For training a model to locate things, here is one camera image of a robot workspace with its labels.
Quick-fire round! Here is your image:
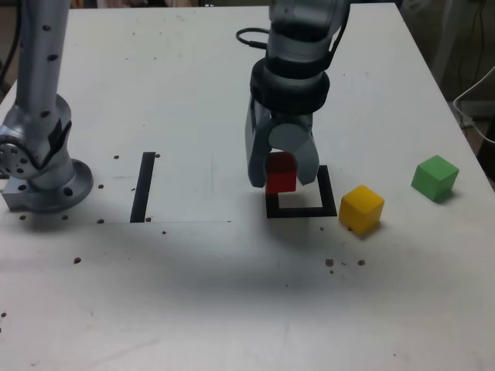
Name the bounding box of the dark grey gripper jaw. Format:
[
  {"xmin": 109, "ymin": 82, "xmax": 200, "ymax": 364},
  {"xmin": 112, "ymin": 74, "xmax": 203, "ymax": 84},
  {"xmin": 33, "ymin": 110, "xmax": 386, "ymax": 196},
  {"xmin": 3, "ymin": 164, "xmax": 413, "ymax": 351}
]
[{"xmin": 244, "ymin": 95, "xmax": 274, "ymax": 189}]

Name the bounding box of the green cube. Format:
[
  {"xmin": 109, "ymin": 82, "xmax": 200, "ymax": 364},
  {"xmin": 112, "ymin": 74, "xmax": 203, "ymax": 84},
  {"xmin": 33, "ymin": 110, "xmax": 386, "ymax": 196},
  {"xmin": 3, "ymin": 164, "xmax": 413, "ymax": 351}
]
[{"xmin": 410, "ymin": 155, "xmax": 460, "ymax": 203}]

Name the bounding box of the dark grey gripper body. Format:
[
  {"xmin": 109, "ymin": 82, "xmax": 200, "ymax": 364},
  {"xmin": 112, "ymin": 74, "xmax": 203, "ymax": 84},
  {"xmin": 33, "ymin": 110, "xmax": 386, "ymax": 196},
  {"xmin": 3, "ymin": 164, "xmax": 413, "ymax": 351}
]
[{"xmin": 269, "ymin": 110, "xmax": 314, "ymax": 129}]

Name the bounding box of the black tape strip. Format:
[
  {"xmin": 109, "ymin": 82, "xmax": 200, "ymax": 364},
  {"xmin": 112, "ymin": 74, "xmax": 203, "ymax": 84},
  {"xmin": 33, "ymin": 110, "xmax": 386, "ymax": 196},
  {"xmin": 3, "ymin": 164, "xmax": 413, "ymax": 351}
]
[{"xmin": 129, "ymin": 151, "xmax": 156, "ymax": 224}]

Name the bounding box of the white cable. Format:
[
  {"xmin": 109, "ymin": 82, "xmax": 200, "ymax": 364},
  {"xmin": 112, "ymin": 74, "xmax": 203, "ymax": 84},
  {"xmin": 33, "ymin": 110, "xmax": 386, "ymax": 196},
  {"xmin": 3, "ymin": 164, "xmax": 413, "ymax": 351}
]
[{"xmin": 452, "ymin": 65, "xmax": 495, "ymax": 145}]

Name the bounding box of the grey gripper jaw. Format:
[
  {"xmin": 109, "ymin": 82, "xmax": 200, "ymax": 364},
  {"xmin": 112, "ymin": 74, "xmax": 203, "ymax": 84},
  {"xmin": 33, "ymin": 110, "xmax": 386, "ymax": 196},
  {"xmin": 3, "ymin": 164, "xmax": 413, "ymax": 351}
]
[{"xmin": 268, "ymin": 117, "xmax": 321, "ymax": 187}]

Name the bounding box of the yellow cube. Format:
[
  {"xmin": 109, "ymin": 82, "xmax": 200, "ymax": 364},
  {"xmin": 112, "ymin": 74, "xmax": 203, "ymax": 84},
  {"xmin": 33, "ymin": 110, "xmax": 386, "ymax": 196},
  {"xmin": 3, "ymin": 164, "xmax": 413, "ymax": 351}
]
[{"xmin": 338, "ymin": 184, "xmax": 386, "ymax": 236}]

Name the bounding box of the red cube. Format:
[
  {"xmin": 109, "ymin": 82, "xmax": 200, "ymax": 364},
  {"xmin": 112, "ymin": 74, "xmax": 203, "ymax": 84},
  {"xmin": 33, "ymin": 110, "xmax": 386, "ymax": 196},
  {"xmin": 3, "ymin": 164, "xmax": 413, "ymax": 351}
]
[{"xmin": 265, "ymin": 151, "xmax": 298, "ymax": 194}]

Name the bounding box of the black tape square outline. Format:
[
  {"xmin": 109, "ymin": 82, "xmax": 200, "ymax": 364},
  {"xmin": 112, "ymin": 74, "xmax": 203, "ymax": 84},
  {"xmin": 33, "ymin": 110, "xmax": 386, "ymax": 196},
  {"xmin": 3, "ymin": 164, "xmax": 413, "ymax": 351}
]
[{"xmin": 265, "ymin": 165, "xmax": 338, "ymax": 220}]

